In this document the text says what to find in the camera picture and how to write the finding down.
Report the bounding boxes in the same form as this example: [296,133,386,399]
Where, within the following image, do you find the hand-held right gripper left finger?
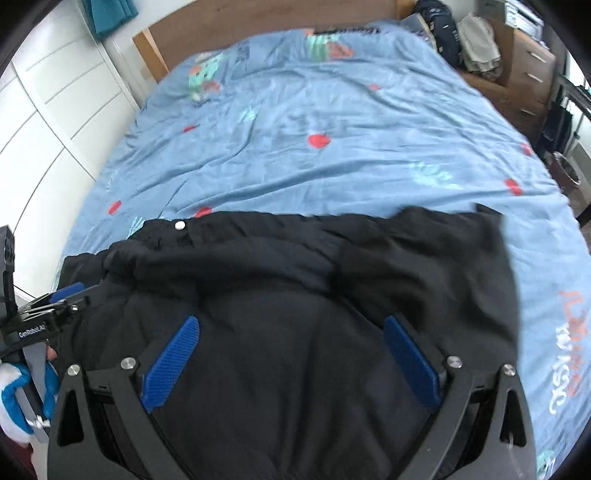
[47,315,201,480]

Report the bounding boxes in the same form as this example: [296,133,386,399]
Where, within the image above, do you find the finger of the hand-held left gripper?
[48,283,88,305]
[55,286,101,324]

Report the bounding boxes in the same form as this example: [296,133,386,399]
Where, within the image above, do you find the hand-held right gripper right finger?
[384,314,537,480]

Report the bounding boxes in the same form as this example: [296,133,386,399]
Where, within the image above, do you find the black puffer jacket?
[54,203,525,480]

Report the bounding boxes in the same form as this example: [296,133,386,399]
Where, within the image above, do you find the person's left forearm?
[0,359,62,446]

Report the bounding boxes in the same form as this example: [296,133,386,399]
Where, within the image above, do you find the beige crumpled clothes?
[455,13,504,81]

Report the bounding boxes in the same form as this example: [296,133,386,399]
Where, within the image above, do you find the white wardrobe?
[0,11,141,287]

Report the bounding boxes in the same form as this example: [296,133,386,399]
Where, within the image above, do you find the waste bin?
[551,151,583,195]

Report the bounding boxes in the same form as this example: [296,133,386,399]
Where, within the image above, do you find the blue printed bed sheet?
[55,18,591,480]

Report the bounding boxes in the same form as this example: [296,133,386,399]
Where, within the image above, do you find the teal hanging cloth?
[85,0,138,35]

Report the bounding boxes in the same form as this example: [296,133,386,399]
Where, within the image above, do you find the black metal rack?
[540,74,591,155]

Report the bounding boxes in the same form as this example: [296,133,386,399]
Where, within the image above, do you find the wooden drawer chest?
[466,18,557,144]

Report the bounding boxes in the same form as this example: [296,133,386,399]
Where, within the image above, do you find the wooden bed headboard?
[133,0,416,84]

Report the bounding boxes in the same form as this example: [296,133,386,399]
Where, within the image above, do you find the black backpack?
[412,0,464,65]

